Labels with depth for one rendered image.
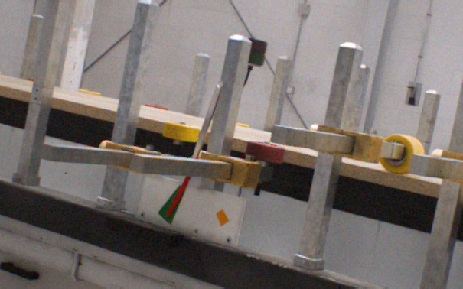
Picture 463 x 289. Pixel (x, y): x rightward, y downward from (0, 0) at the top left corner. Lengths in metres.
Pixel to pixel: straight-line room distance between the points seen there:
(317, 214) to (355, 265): 0.24
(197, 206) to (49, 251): 0.45
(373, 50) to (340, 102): 7.78
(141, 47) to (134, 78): 0.07
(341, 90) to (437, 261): 0.36
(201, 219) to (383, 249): 0.37
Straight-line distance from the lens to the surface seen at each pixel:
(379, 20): 9.69
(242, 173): 1.97
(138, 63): 2.16
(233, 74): 2.01
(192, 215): 2.04
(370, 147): 1.84
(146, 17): 2.16
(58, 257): 2.31
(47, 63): 2.33
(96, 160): 2.05
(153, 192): 2.10
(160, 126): 2.36
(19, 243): 2.40
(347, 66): 1.89
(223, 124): 2.01
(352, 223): 2.11
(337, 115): 1.89
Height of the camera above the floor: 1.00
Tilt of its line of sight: 3 degrees down
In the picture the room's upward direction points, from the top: 11 degrees clockwise
